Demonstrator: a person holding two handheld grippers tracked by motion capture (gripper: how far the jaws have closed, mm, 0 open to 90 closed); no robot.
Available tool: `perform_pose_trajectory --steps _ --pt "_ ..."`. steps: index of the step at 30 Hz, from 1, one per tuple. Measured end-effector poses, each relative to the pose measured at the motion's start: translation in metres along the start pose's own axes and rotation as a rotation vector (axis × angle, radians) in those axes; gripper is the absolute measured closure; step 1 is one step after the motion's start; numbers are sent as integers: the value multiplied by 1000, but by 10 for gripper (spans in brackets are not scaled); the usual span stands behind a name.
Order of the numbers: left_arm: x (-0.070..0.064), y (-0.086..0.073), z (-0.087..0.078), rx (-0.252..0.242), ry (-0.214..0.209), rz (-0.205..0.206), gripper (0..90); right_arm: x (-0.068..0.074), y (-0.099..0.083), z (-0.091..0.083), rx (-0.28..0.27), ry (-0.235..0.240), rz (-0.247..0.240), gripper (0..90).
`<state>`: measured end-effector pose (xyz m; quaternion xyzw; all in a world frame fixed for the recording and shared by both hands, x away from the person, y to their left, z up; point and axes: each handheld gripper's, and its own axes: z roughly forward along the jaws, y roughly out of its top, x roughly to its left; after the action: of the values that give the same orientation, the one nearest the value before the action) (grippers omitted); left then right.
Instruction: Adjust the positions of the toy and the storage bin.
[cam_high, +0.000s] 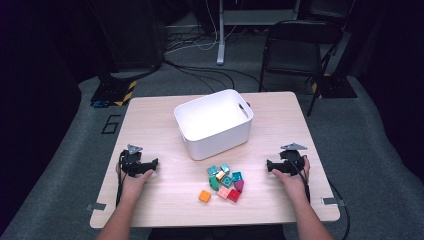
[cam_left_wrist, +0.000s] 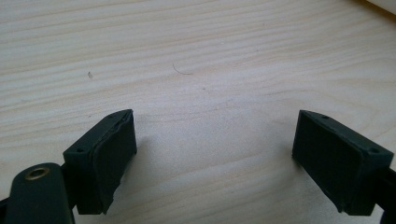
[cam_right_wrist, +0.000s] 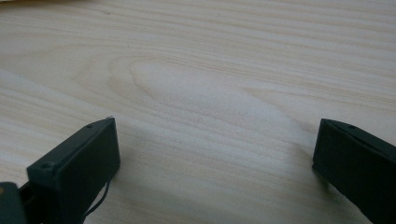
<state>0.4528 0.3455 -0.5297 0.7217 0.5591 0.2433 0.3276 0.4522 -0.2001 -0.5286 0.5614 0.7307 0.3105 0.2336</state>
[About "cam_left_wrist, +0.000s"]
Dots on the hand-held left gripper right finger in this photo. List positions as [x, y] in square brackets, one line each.
[336, 161]

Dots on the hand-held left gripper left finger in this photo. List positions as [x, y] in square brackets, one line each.
[106, 161]

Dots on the white plastic bin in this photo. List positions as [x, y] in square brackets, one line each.
[384, 5]

